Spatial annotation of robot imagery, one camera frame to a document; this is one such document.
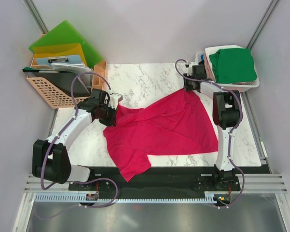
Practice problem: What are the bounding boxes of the yellow plastic folder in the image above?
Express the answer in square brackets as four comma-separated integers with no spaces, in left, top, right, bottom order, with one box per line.
[33,43,87,64]

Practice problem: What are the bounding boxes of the left aluminium corner post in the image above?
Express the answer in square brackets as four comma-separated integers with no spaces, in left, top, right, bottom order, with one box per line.
[23,0,49,34]

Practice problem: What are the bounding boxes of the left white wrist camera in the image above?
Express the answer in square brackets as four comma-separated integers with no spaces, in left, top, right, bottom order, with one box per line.
[108,93,123,109]

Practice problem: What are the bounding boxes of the black folder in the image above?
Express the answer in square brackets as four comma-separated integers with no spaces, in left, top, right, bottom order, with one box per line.
[22,67,90,97]

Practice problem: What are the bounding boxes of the green plastic folder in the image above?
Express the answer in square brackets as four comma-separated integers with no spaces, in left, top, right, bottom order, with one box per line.
[29,20,103,67]

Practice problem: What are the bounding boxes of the white paper documents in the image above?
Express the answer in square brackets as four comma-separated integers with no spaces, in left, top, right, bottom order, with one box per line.
[51,63,93,87]

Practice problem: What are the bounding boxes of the aluminium corner post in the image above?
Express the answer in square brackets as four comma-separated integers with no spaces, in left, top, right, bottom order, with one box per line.
[246,0,281,50]
[23,0,49,34]

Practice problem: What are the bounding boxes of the beige t shirt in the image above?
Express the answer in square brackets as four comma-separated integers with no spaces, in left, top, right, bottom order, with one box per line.
[203,54,216,82]

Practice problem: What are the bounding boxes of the white slotted cable duct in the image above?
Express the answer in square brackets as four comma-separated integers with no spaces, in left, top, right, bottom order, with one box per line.
[34,192,221,203]

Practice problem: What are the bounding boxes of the right aluminium corner post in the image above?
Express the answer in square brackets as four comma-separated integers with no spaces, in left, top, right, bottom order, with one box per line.
[246,0,281,50]

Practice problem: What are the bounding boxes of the white t shirt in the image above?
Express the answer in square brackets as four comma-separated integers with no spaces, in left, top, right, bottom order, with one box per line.
[205,45,242,68]

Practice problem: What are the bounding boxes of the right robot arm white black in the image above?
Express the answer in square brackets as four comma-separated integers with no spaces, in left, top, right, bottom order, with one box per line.
[183,62,243,190]

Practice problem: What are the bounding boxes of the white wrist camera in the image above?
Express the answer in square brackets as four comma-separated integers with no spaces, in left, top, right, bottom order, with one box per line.
[108,93,123,109]
[185,62,198,76]

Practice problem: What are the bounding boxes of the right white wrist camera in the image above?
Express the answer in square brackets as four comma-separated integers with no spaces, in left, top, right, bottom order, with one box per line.
[185,62,198,76]

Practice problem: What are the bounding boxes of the pink red t shirt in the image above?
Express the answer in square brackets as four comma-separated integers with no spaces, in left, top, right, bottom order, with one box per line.
[103,89,218,182]

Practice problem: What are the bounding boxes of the green t shirt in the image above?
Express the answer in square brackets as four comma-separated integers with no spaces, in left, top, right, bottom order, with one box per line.
[209,48,257,84]

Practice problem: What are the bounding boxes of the aluminium frame rail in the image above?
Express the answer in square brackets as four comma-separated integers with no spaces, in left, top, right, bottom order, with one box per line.
[24,174,287,194]

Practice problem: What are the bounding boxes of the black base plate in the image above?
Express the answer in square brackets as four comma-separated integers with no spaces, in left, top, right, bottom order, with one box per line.
[69,167,241,200]

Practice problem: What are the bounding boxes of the peach perforated file organizer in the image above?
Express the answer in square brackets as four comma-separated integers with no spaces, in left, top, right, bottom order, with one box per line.
[24,57,107,109]

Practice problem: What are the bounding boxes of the blue clipboard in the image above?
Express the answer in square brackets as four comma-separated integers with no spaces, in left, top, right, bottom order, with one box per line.
[35,55,83,67]

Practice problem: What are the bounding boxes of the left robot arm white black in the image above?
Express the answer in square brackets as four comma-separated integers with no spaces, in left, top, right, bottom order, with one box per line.
[32,89,123,190]

